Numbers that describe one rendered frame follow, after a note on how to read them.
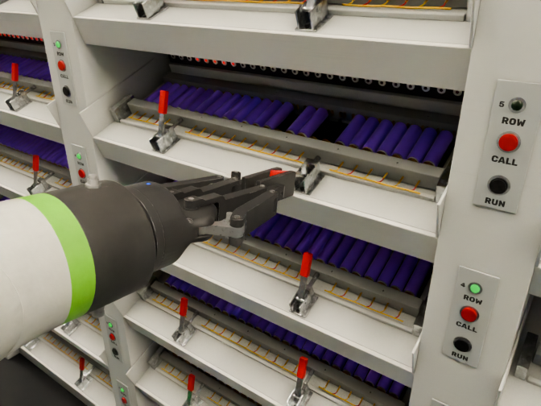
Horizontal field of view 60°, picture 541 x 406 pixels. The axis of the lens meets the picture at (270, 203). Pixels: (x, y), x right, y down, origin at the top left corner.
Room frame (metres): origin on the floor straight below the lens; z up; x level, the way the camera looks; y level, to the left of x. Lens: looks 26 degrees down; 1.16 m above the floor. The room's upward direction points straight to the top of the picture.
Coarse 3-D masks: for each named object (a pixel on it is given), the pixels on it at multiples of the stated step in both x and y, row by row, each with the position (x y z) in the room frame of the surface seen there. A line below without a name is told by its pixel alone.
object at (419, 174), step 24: (168, 120) 0.77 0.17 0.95; (192, 120) 0.74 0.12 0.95; (216, 120) 0.72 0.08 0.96; (264, 144) 0.66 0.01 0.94; (288, 144) 0.63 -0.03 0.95; (312, 144) 0.61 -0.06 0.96; (336, 144) 0.60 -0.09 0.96; (360, 168) 0.57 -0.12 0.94; (384, 168) 0.54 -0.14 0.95; (408, 168) 0.52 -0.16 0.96; (432, 168) 0.52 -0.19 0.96
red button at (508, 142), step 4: (504, 136) 0.41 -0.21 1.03; (508, 136) 0.41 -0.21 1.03; (512, 136) 0.41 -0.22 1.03; (500, 140) 0.41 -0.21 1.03; (504, 140) 0.41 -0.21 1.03; (508, 140) 0.41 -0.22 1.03; (512, 140) 0.41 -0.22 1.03; (516, 140) 0.41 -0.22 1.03; (500, 144) 0.41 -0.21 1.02; (504, 144) 0.41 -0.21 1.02; (508, 144) 0.41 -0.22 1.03; (512, 144) 0.41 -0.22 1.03; (516, 144) 0.41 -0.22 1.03; (504, 148) 0.41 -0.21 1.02; (508, 148) 0.41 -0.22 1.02; (512, 148) 0.41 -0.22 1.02
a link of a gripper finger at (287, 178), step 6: (276, 174) 0.50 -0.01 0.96; (282, 174) 0.50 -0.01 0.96; (288, 174) 0.50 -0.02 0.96; (294, 174) 0.51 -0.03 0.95; (258, 180) 0.47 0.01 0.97; (264, 180) 0.47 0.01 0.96; (270, 180) 0.48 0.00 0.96; (276, 180) 0.49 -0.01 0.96; (282, 180) 0.49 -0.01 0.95; (288, 180) 0.50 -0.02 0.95; (294, 180) 0.51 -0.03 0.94; (288, 186) 0.50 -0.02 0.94; (294, 186) 0.51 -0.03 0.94; (288, 192) 0.50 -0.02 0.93
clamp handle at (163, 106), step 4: (160, 92) 0.73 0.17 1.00; (164, 92) 0.72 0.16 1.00; (168, 92) 0.73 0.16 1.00; (160, 96) 0.73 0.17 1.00; (164, 96) 0.72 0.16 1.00; (160, 100) 0.72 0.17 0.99; (164, 100) 0.72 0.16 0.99; (160, 104) 0.72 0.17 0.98; (164, 104) 0.72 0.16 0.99; (160, 108) 0.72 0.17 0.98; (164, 108) 0.72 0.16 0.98; (160, 112) 0.72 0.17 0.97; (164, 112) 0.72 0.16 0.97; (160, 116) 0.72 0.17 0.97; (164, 116) 0.72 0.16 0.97; (160, 120) 0.72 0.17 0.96; (164, 120) 0.72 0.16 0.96; (160, 124) 0.72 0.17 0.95; (160, 128) 0.72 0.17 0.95; (160, 132) 0.71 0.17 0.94; (164, 132) 0.72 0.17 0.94; (160, 136) 0.71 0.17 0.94
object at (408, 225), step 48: (144, 96) 0.89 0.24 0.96; (336, 96) 0.71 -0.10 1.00; (384, 96) 0.66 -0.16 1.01; (144, 144) 0.74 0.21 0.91; (192, 144) 0.71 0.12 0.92; (240, 144) 0.68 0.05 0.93; (336, 192) 0.54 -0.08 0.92; (384, 192) 0.53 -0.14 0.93; (432, 192) 0.51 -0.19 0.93; (384, 240) 0.49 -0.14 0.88; (432, 240) 0.45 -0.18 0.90
